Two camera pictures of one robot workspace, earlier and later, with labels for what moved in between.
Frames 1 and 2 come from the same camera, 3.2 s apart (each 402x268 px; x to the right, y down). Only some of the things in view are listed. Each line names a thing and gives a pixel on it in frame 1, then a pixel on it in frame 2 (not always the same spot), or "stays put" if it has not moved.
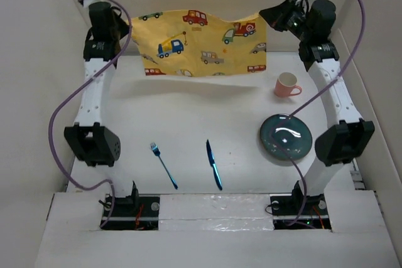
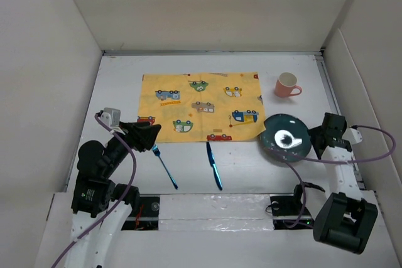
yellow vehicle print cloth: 188,42 -> 203,107
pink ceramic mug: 285,84 stays put
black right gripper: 276,15 -> 314,132
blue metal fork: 157,152 stays put
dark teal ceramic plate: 286,137 stays put
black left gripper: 124,26 -> 139,134
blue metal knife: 211,160 stays put
